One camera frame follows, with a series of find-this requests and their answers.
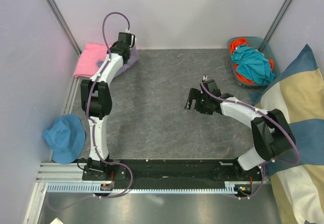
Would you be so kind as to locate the purple t shirt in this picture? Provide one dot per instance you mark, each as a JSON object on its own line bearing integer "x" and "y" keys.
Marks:
{"x": 130, "y": 61}

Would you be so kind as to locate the teal t shirt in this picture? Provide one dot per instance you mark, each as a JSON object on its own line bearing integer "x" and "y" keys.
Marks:
{"x": 255, "y": 62}

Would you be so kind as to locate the aluminium frame post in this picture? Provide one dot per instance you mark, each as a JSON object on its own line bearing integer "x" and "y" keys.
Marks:
{"x": 277, "y": 19}
{"x": 64, "y": 26}

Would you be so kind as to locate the blue bucket hat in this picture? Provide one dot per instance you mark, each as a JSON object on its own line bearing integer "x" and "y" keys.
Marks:
{"x": 66, "y": 138}

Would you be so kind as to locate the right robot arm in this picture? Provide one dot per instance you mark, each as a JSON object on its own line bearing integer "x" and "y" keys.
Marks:
{"x": 272, "y": 136}

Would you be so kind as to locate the blue beige checked pillow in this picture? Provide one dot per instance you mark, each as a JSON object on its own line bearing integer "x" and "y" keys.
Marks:
{"x": 298, "y": 93}

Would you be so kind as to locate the right aluminium frame post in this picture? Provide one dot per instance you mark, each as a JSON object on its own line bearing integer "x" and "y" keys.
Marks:
{"x": 277, "y": 19}

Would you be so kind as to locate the light blue cable duct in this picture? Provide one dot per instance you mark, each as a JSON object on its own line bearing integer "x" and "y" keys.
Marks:
{"x": 107, "y": 189}

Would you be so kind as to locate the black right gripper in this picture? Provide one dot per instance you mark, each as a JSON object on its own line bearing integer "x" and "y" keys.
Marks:
{"x": 195, "y": 94}

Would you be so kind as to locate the folded pink t shirt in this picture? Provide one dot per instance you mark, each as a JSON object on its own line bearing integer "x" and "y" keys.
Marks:
{"x": 87, "y": 63}

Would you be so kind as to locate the orange t shirt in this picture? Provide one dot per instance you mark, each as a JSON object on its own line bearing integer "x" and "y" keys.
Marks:
{"x": 239, "y": 42}

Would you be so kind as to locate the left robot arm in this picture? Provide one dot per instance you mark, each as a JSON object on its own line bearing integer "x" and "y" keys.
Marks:
{"x": 97, "y": 104}

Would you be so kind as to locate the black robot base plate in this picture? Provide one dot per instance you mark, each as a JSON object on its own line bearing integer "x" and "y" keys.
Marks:
{"x": 179, "y": 173}

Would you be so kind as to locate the left aluminium frame post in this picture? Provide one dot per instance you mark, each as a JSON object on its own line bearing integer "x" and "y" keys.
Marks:
{"x": 64, "y": 26}

